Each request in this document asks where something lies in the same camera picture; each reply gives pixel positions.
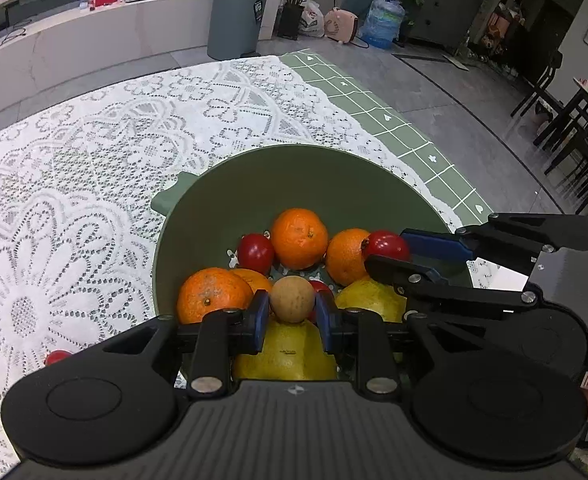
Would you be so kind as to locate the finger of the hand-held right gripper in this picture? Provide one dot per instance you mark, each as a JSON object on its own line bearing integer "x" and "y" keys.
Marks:
{"x": 398, "y": 275}
{"x": 433, "y": 246}

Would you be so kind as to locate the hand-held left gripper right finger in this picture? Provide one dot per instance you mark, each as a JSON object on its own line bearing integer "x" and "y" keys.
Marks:
{"x": 327, "y": 322}

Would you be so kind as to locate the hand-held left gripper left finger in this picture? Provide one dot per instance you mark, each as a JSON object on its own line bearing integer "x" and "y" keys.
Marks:
{"x": 259, "y": 322}

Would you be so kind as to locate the red tomato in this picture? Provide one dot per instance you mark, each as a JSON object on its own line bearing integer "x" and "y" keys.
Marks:
{"x": 255, "y": 252}
{"x": 386, "y": 245}
{"x": 56, "y": 357}
{"x": 320, "y": 286}

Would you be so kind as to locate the brown longan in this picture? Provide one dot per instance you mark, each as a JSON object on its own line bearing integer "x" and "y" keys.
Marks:
{"x": 292, "y": 300}

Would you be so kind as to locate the large rough orange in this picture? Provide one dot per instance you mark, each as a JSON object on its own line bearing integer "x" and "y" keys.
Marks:
{"x": 213, "y": 296}

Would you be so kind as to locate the green bowl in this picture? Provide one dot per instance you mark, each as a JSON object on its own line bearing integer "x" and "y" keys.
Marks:
{"x": 274, "y": 185}

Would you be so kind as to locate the yellow lemon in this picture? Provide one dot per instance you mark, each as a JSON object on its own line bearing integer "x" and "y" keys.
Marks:
{"x": 363, "y": 300}
{"x": 284, "y": 355}

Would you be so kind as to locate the green checked mat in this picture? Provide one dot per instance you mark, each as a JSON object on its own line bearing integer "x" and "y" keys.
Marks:
{"x": 398, "y": 135}

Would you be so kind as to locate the black dining table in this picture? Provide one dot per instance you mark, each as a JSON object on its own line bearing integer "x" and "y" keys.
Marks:
{"x": 581, "y": 125}

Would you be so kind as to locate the black chair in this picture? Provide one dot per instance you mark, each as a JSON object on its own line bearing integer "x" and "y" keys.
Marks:
{"x": 543, "y": 82}

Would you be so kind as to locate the white lace tablecloth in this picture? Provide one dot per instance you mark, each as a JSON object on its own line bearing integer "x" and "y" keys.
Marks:
{"x": 74, "y": 185}

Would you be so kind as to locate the dark grey cabinet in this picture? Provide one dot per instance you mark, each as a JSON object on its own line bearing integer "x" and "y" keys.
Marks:
{"x": 443, "y": 15}

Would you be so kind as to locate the blue water bottle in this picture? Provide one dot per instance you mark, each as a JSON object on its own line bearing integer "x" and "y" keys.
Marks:
{"x": 383, "y": 20}

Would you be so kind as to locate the pink fan heater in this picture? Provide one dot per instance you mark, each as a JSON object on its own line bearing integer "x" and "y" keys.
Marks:
{"x": 340, "y": 26}

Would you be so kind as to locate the white plastic bag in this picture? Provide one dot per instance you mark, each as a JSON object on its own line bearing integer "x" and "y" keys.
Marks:
{"x": 312, "y": 20}

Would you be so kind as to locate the potted plant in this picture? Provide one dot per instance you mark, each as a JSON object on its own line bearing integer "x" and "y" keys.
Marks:
{"x": 291, "y": 15}

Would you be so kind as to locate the grey trash bin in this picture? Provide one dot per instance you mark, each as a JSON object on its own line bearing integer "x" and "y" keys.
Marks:
{"x": 237, "y": 17}

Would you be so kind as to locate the white low cabinet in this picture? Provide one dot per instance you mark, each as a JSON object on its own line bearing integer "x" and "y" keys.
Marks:
{"x": 99, "y": 40}

